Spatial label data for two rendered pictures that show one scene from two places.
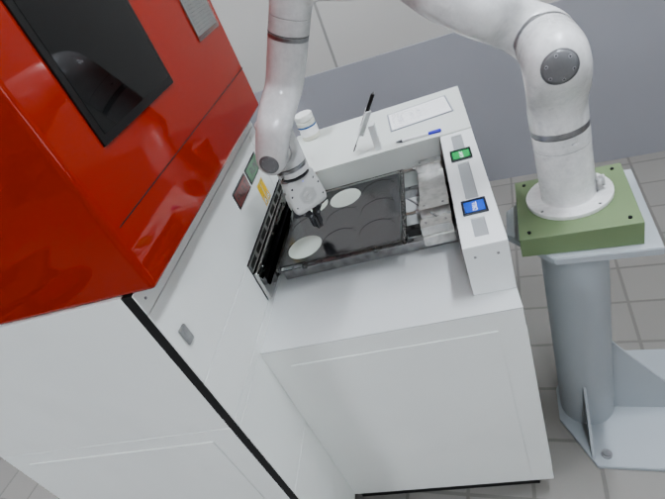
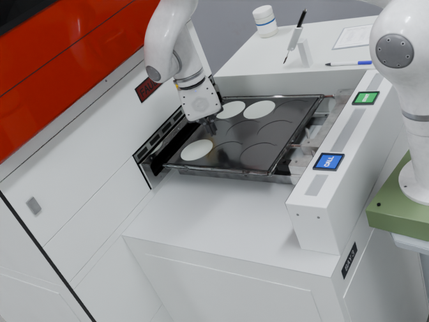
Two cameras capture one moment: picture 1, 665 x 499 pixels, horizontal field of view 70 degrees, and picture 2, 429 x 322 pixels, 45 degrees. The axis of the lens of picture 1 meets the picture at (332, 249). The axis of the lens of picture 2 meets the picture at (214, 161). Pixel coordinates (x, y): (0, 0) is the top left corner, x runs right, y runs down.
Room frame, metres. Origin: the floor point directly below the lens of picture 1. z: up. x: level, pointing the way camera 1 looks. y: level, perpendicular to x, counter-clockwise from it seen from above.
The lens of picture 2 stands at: (-0.04, -0.51, 1.64)
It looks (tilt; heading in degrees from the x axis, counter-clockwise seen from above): 31 degrees down; 24
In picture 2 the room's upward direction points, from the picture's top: 23 degrees counter-clockwise
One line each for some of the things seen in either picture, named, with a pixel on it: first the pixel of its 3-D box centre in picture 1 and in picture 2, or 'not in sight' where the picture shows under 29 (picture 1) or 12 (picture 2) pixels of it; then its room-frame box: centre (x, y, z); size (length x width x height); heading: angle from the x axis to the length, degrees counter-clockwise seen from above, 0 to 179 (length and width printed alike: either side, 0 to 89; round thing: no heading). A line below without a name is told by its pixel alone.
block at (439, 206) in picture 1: (434, 207); (318, 146); (1.05, -0.29, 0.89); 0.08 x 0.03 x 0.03; 70
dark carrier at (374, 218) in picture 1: (342, 218); (242, 130); (1.20, -0.07, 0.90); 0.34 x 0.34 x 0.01; 70
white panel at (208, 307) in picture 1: (239, 243); (133, 133); (1.09, 0.21, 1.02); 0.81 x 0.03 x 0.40; 160
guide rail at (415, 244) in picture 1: (367, 254); (248, 174); (1.06, -0.08, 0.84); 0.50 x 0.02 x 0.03; 70
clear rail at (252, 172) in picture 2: (338, 256); (212, 169); (1.03, -0.01, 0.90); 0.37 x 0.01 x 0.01; 70
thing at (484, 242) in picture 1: (472, 200); (355, 151); (1.01, -0.39, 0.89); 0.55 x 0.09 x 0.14; 160
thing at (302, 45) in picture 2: (367, 131); (298, 46); (1.39, -0.25, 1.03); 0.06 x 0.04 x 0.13; 70
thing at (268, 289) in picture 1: (277, 238); (186, 132); (1.26, 0.14, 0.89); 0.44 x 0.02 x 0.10; 160
